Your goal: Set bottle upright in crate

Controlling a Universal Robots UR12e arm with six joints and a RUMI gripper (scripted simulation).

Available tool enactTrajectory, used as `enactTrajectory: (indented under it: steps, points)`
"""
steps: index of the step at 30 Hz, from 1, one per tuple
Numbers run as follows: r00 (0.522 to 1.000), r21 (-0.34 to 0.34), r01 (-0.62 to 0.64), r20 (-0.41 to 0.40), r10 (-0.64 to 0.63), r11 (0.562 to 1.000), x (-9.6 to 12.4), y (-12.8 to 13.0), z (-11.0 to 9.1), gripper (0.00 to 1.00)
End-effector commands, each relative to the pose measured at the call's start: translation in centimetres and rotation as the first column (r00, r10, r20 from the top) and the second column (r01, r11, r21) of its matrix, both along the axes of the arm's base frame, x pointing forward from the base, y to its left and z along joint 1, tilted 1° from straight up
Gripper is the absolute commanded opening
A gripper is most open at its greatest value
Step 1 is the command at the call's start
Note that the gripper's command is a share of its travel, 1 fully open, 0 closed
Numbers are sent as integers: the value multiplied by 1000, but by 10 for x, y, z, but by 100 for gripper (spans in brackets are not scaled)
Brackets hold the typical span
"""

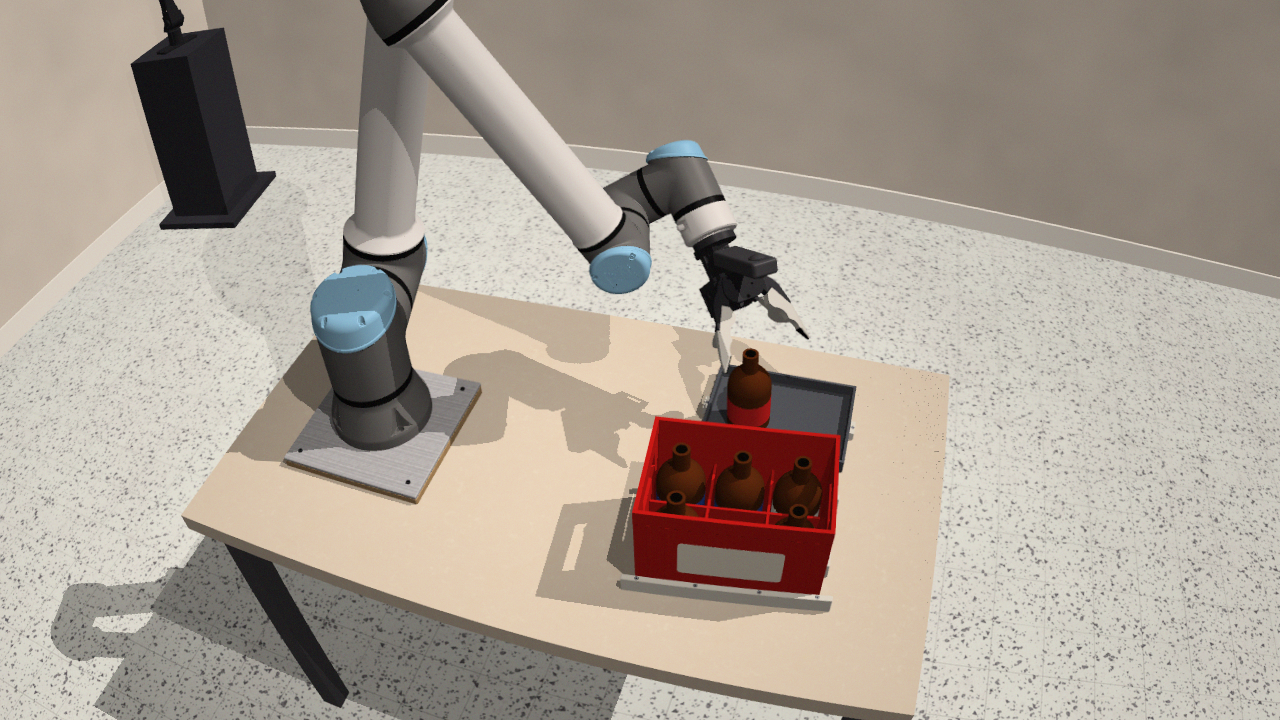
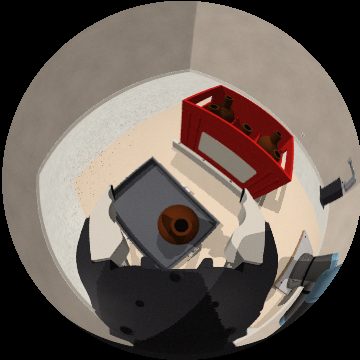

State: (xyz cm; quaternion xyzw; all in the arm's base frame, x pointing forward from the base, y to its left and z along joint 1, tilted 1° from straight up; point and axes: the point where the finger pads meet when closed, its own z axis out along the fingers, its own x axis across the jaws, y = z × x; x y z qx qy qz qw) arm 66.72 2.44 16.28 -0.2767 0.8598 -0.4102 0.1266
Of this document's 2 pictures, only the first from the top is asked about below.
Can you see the brown bottle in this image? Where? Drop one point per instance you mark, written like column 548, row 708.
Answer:
column 797, row 517
column 798, row 486
column 749, row 392
column 676, row 504
column 740, row 486
column 681, row 473

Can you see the red box with cut-out openings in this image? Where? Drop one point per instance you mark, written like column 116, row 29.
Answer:
column 723, row 551

